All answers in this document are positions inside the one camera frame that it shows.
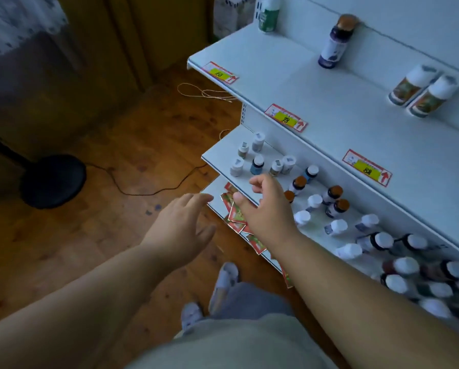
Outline person's right hand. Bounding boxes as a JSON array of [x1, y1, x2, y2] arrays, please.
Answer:
[[232, 173, 303, 250]]

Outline person's left hand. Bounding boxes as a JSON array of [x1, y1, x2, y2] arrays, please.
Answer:
[[141, 193, 217, 271]]

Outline person's left forearm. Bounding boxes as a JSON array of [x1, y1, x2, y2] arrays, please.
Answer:
[[0, 242, 182, 369]]

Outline person's right forearm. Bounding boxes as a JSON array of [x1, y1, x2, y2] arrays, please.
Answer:
[[277, 231, 459, 369]]

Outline row of red green tags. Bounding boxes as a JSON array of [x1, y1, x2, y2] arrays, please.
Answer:
[[220, 182, 295, 289]]

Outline person's white right slipper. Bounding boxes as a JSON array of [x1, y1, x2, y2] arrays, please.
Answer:
[[208, 262, 239, 315]]

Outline person's white slipper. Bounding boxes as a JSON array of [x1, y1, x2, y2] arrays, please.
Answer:
[[180, 302, 204, 335], [208, 262, 239, 315]]

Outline person's grey trousers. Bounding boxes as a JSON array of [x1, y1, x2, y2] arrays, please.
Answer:
[[210, 282, 295, 323]]

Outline person's white left slipper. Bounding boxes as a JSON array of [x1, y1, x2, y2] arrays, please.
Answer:
[[180, 302, 204, 335]]

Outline red yellow price label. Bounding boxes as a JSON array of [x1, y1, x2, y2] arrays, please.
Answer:
[[264, 104, 308, 133], [342, 149, 393, 187], [202, 61, 239, 85]]

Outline person's beige shirt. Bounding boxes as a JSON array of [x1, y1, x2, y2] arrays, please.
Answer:
[[126, 313, 339, 369]]

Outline white metal shelf unit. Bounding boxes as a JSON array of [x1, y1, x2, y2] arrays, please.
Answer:
[[186, 0, 459, 342]]

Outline black fan stand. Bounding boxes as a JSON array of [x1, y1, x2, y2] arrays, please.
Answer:
[[0, 128, 87, 210]]

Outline group of white cap bottles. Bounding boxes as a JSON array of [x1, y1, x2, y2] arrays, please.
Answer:
[[229, 131, 459, 335]]

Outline purple bottle brown cap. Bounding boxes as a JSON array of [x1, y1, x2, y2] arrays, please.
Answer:
[[318, 14, 360, 69]]

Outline green white bottle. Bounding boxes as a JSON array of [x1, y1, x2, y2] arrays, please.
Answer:
[[258, 0, 282, 34]]

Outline white patterned carton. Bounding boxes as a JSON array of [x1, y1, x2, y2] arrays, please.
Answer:
[[213, 0, 257, 39]]

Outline brown wooden wardrobe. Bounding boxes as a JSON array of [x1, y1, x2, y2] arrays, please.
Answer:
[[57, 0, 215, 93]]

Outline orange label white cap bottle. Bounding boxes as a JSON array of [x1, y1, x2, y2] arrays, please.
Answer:
[[388, 64, 439, 107], [406, 75, 459, 119]]

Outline white floral cloth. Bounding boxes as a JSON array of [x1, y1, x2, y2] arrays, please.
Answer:
[[0, 0, 69, 64]]

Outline black power cable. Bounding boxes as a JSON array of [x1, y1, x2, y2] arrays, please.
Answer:
[[84, 161, 209, 197]]

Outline thin white string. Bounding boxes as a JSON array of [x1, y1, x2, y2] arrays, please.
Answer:
[[177, 82, 238, 103]]

